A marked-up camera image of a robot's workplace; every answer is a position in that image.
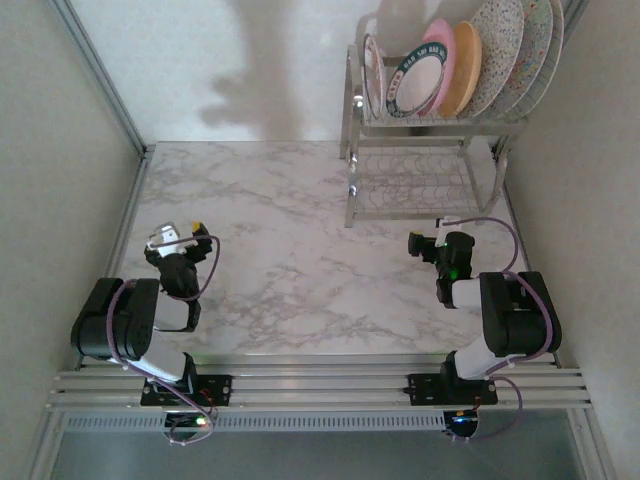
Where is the floral rimmed white plate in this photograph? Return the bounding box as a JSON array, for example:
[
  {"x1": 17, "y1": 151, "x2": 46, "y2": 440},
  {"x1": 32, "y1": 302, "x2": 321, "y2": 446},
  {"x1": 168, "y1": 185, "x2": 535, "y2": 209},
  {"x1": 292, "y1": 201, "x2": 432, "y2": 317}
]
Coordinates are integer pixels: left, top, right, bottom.
[{"x1": 362, "y1": 32, "x2": 389, "y2": 119}]

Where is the tan plate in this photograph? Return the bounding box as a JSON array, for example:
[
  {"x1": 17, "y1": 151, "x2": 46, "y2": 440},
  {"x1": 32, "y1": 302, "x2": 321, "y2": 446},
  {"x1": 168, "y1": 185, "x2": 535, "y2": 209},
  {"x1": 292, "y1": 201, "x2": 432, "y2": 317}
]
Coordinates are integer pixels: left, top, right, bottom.
[{"x1": 438, "y1": 20, "x2": 484, "y2": 119}]

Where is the pink plate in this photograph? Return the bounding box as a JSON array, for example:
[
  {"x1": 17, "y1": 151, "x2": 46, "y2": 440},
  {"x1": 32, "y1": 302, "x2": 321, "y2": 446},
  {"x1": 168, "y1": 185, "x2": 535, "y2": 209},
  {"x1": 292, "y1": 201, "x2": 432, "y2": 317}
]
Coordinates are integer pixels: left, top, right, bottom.
[{"x1": 417, "y1": 18, "x2": 458, "y2": 117}]

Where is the blue speckled plate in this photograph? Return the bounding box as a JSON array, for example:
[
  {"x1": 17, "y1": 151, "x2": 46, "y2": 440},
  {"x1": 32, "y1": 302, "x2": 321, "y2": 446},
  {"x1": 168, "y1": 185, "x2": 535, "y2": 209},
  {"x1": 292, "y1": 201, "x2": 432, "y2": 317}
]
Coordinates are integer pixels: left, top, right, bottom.
[{"x1": 467, "y1": 0, "x2": 526, "y2": 119}]

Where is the colourful squiggle pattern plate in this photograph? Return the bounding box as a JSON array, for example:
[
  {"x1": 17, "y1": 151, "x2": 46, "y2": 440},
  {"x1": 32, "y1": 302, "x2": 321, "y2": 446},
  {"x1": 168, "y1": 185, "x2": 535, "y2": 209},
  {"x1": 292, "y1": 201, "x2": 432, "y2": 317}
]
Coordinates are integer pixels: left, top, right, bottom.
[{"x1": 492, "y1": 0, "x2": 555, "y2": 121}]

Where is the steel two-tier dish rack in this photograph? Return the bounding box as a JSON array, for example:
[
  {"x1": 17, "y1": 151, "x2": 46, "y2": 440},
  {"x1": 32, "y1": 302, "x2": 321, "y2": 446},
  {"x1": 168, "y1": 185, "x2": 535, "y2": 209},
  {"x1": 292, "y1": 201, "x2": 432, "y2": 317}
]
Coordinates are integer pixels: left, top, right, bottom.
[{"x1": 338, "y1": 17, "x2": 532, "y2": 229}]

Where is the circuit board with LED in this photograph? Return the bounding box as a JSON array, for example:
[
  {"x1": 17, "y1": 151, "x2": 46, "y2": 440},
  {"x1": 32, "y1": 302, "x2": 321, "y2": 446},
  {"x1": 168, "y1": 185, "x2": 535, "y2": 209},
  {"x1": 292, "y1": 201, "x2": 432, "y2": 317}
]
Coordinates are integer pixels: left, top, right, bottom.
[
  {"x1": 443, "y1": 409, "x2": 482, "y2": 445},
  {"x1": 163, "y1": 410, "x2": 214, "y2": 447}
]

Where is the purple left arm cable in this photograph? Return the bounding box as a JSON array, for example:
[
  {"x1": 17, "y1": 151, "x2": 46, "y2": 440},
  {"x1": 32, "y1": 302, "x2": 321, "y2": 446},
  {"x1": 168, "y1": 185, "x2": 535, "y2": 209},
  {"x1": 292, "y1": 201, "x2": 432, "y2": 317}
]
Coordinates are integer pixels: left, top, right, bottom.
[{"x1": 106, "y1": 233, "x2": 223, "y2": 447}]

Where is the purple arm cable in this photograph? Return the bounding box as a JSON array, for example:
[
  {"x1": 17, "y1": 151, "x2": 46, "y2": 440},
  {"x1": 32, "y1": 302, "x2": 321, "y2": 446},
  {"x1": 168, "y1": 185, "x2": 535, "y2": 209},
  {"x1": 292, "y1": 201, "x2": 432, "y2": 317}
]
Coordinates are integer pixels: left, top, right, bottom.
[
  {"x1": 442, "y1": 215, "x2": 557, "y2": 444},
  {"x1": 106, "y1": 233, "x2": 223, "y2": 447}
]

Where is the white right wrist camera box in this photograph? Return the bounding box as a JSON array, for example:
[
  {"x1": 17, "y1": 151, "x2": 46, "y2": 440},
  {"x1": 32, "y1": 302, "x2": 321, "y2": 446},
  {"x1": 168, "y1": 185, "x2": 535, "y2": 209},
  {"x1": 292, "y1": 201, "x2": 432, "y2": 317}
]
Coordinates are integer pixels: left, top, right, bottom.
[{"x1": 433, "y1": 214, "x2": 464, "y2": 247}]

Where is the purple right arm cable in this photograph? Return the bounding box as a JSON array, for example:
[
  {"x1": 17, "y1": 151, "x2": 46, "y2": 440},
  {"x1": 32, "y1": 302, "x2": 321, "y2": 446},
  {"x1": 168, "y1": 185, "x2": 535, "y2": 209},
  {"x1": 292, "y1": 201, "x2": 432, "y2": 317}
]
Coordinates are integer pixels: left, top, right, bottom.
[{"x1": 442, "y1": 215, "x2": 557, "y2": 444}]

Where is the aluminium table side rail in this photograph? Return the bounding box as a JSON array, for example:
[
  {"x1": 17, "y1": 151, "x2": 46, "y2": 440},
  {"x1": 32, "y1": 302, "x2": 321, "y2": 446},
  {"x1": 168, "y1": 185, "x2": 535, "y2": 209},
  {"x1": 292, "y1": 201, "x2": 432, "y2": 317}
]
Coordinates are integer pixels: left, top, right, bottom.
[
  {"x1": 497, "y1": 137, "x2": 532, "y2": 274},
  {"x1": 104, "y1": 148, "x2": 154, "y2": 282}
]

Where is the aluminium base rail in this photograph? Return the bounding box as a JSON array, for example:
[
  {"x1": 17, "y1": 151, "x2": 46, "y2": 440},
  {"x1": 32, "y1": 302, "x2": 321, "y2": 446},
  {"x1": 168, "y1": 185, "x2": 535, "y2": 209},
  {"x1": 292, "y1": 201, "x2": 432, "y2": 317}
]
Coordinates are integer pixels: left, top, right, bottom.
[{"x1": 47, "y1": 352, "x2": 594, "y2": 414}]

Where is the aluminium corner post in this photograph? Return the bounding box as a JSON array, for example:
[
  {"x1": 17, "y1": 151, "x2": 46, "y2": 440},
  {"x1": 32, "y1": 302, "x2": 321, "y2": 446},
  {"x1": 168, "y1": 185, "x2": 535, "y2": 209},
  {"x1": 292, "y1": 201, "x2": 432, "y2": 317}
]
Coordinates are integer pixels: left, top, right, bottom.
[
  {"x1": 47, "y1": 0, "x2": 157, "y2": 160},
  {"x1": 559, "y1": 0, "x2": 592, "y2": 32}
]

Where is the grey slotted cable duct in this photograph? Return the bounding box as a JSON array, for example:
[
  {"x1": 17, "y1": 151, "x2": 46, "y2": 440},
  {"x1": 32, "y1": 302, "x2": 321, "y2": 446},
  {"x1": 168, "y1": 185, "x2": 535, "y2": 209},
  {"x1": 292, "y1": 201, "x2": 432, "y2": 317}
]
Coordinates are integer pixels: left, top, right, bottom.
[{"x1": 62, "y1": 411, "x2": 447, "y2": 434}]

